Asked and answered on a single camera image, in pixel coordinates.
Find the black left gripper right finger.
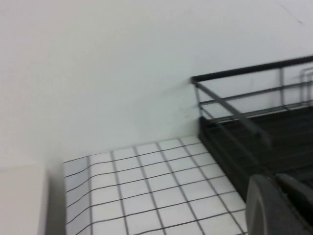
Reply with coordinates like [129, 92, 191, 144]
[276, 172, 313, 235]

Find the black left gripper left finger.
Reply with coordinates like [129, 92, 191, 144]
[246, 175, 298, 235]

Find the black plastic drip tray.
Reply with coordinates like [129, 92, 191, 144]
[198, 105, 313, 204]

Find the white black-grid tablecloth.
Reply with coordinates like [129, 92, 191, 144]
[62, 136, 247, 235]

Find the white box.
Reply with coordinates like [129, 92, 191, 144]
[0, 163, 67, 235]

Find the black wire dish rack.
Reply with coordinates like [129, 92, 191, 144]
[190, 55, 313, 147]

